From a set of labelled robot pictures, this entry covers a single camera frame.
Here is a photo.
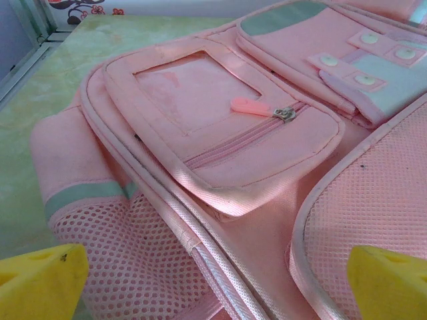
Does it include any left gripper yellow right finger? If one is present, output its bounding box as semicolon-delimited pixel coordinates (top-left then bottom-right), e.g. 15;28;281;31
346;245;427;320

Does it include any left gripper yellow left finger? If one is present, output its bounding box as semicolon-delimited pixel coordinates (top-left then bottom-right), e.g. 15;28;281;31
0;243;89;320

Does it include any pink school backpack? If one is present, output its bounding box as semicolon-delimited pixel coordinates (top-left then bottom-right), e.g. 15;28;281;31
28;0;427;320

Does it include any aluminium side rail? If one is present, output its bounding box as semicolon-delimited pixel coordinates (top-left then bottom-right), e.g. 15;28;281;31
0;29;73;104

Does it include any aluminium frame post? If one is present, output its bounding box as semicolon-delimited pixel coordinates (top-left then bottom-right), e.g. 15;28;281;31
15;0;59;44

